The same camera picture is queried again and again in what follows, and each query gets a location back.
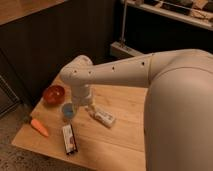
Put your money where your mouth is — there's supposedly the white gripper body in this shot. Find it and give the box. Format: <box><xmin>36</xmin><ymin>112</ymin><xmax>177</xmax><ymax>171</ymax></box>
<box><xmin>71</xmin><ymin>85</ymin><xmax>93</xmax><ymax>106</ymax></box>

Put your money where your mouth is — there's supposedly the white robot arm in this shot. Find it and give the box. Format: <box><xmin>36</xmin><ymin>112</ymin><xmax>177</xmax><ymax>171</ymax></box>
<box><xmin>60</xmin><ymin>49</ymin><xmax>213</xmax><ymax>171</ymax></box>

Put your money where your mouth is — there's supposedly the blue cup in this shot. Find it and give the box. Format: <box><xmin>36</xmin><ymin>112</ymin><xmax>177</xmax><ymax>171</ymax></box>
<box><xmin>61</xmin><ymin>103</ymin><xmax>75</xmax><ymax>121</ymax></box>

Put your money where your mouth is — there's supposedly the red bowl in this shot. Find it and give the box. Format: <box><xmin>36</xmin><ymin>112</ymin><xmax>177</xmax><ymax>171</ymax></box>
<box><xmin>43</xmin><ymin>85</ymin><xmax>65</xmax><ymax>105</ymax></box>

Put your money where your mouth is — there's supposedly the dark snack bar package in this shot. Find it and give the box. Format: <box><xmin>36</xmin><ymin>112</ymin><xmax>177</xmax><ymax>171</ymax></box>
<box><xmin>62</xmin><ymin>124</ymin><xmax>78</xmax><ymax>154</ymax></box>

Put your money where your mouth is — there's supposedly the grey metal beam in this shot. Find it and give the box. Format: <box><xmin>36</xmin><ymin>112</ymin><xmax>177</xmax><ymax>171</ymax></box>
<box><xmin>110</xmin><ymin>42</ymin><xmax>142</xmax><ymax>59</ymax></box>

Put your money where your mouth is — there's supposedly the metal shelf rack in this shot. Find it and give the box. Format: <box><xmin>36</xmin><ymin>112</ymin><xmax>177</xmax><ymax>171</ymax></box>
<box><xmin>118</xmin><ymin>0</ymin><xmax>213</xmax><ymax>48</ymax></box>

